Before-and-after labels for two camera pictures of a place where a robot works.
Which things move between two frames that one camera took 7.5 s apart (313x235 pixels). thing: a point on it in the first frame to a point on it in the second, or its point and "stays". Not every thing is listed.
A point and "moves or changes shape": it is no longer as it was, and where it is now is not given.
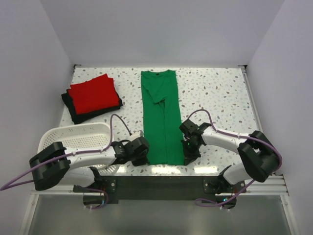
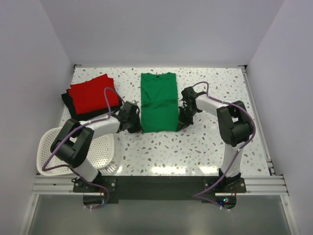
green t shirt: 164,124 moves or changes shape
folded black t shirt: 83,117 stays
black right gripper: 189,157 to 184,123
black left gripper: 143,161 to 138,128
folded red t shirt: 96,94 stays
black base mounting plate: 140,188 stays
